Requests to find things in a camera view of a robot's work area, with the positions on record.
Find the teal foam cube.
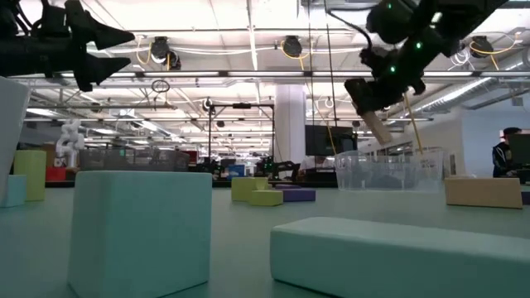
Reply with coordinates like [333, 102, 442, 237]
[67, 170, 214, 298]

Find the black cable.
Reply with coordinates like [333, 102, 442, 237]
[325, 0, 339, 127]

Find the yellow cable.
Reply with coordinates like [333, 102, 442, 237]
[403, 93, 424, 155]

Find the long teal foam block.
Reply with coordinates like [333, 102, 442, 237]
[269, 216, 530, 298]

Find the black ceiling cable reel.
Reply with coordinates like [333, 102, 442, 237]
[469, 35, 494, 60]
[149, 36, 182, 71]
[281, 35, 304, 60]

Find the black monitor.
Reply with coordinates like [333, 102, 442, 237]
[508, 132, 530, 185]

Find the red box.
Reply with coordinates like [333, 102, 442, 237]
[45, 166, 68, 182]

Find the dark grey plastic bin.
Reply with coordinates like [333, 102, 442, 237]
[78, 147, 190, 173]

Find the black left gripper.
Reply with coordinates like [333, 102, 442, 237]
[0, 0, 136, 93]

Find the small teal foam block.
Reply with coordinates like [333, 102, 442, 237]
[0, 174, 28, 209]

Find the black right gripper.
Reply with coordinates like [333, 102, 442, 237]
[344, 36, 440, 117]

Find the white building column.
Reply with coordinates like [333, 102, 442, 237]
[274, 84, 308, 166]

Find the clear plastic bin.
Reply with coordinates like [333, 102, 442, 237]
[334, 147, 445, 194]

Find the person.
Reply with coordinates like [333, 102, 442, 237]
[491, 127, 523, 179]

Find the black frame rig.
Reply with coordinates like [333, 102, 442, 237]
[207, 103, 276, 169]

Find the blue box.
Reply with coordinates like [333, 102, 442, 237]
[226, 164, 247, 180]

